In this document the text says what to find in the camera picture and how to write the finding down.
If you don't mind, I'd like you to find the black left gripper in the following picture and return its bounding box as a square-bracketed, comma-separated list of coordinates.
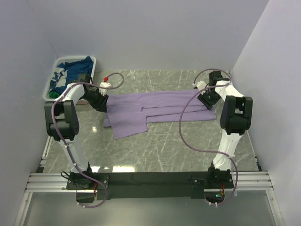
[81, 89, 109, 113]

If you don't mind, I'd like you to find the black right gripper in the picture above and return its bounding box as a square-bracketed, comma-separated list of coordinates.
[198, 87, 222, 110]

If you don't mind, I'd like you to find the purple t shirt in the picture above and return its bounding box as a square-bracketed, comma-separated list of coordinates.
[103, 89, 217, 141]

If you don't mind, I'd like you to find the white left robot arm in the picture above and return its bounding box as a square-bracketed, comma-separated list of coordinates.
[44, 77, 114, 189]

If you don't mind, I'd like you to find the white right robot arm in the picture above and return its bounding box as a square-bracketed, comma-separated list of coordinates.
[194, 69, 253, 171]

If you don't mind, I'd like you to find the blue printed t shirt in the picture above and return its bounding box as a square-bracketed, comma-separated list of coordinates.
[49, 56, 94, 95]

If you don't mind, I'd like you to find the green t shirt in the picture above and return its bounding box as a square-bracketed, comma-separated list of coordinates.
[48, 92, 60, 99]

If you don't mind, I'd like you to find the white laundry basket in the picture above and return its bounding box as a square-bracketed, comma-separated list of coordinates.
[43, 56, 96, 101]

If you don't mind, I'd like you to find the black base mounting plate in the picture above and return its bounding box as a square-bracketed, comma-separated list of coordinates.
[66, 171, 234, 200]

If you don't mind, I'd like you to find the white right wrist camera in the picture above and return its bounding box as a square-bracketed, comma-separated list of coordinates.
[193, 81, 207, 90]

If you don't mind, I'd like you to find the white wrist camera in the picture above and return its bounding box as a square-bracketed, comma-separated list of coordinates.
[193, 81, 207, 90]
[99, 82, 111, 91]

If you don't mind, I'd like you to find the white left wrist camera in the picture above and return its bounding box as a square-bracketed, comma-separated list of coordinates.
[99, 82, 111, 91]

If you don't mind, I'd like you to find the aluminium frame rail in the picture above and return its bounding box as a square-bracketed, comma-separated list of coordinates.
[13, 131, 284, 226]

